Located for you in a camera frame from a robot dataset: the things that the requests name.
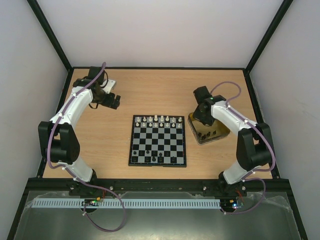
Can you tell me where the gold metal tin tray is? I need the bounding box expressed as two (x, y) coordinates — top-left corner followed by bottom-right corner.
(188, 113), (231, 145)

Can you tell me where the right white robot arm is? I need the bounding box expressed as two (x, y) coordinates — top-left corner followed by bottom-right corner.
(192, 86), (276, 196)

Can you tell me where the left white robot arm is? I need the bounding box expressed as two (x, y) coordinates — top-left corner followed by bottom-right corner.
(38, 63), (121, 183)

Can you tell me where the black white chessboard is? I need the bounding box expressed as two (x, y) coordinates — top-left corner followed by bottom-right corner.
(128, 115), (187, 167)

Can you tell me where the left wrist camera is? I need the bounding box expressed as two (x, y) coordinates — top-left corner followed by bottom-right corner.
(101, 79), (117, 94)

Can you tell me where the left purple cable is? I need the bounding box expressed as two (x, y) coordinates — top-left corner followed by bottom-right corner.
(47, 61), (127, 232)

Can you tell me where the black mounting rail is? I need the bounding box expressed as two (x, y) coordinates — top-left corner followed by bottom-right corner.
(68, 178), (248, 197)

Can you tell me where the white slotted cable duct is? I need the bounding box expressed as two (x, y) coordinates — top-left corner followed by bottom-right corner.
(31, 198), (221, 209)

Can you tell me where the black frame enclosure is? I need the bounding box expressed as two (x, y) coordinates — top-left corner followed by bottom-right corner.
(7, 0), (308, 240)

